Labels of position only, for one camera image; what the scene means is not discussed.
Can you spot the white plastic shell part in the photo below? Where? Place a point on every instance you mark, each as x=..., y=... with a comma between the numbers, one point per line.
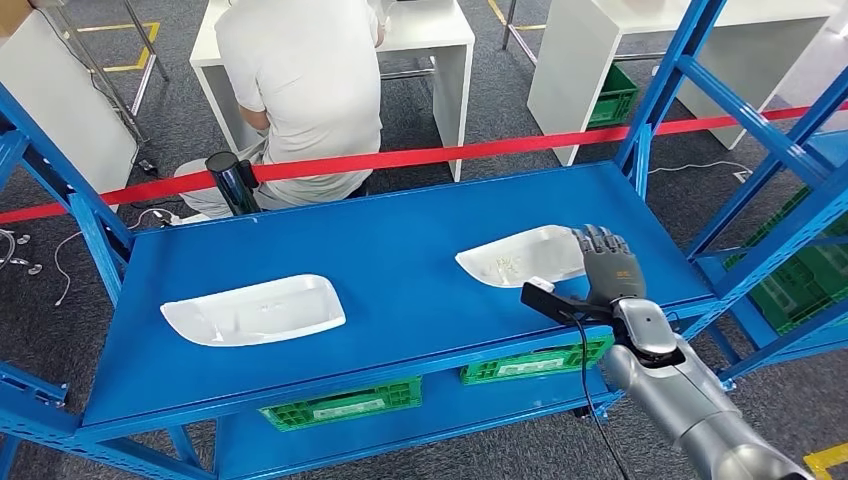
x=517, y=258
x=258, y=311

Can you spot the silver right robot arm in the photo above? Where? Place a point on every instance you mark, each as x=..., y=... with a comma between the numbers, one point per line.
x=689, y=404

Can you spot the red barrier belt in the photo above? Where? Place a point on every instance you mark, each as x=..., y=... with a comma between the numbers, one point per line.
x=464, y=154

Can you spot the white desk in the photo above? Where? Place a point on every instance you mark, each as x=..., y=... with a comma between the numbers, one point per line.
x=570, y=66
x=450, y=86

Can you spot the green plastic crate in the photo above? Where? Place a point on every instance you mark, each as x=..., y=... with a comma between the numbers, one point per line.
x=344, y=404
x=530, y=363
x=613, y=99
x=795, y=311
x=815, y=265

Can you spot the person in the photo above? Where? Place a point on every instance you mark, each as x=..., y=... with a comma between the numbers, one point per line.
x=305, y=79

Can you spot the white cabinet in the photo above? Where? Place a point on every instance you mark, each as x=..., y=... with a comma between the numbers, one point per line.
x=60, y=112

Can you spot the black stool with chrome base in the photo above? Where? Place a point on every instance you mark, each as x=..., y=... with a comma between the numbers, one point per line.
x=34, y=269

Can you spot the yellow floor tape square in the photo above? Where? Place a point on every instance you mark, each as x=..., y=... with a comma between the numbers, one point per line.
x=831, y=460

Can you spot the brown cardboard box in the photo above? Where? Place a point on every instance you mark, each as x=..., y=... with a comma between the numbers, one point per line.
x=13, y=16

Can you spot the pale wrist camera on bracket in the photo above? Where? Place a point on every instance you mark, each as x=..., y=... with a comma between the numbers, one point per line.
x=550, y=301

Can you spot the black stanchion post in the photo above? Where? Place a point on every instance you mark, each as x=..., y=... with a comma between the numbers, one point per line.
x=232, y=189

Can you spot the chrome metal frame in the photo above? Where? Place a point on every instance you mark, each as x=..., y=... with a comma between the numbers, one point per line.
x=148, y=43

